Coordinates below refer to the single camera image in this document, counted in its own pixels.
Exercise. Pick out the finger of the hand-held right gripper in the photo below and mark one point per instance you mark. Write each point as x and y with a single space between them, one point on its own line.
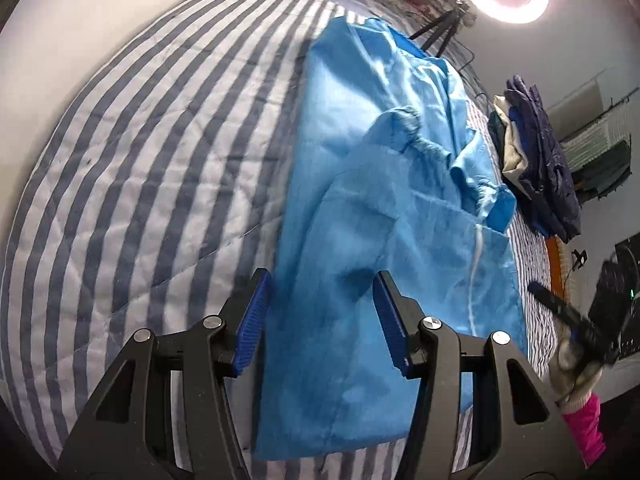
560 307

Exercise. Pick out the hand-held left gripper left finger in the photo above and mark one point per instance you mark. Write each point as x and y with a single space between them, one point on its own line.
252 325

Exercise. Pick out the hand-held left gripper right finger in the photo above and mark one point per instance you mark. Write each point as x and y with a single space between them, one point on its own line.
392 325

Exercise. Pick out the blue work coat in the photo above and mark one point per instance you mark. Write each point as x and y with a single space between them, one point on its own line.
350 210

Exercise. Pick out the person's right forearm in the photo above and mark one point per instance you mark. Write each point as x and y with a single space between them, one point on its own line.
585 430

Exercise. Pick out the person's right hand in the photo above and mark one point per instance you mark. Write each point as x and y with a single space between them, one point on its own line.
570 367

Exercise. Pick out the small black clip device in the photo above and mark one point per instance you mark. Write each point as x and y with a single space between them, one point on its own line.
580 258

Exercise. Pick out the green hanging cloth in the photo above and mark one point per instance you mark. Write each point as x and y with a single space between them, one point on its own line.
605 172

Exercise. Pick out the navy puffer jacket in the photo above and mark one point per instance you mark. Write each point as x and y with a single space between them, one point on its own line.
547 160

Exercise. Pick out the beige garment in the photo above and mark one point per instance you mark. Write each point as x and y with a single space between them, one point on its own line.
511 150

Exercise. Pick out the white slatted rack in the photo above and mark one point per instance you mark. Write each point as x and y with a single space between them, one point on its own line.
590 130

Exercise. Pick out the dark green garment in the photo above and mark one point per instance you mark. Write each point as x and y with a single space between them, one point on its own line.
496 130

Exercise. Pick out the blue striped bed sheet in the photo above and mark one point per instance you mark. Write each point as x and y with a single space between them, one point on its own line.
150 160

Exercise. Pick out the black tripod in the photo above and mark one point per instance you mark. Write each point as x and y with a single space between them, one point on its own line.
445 27

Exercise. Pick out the orange wooden bed frame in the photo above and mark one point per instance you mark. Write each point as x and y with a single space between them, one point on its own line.
552 265

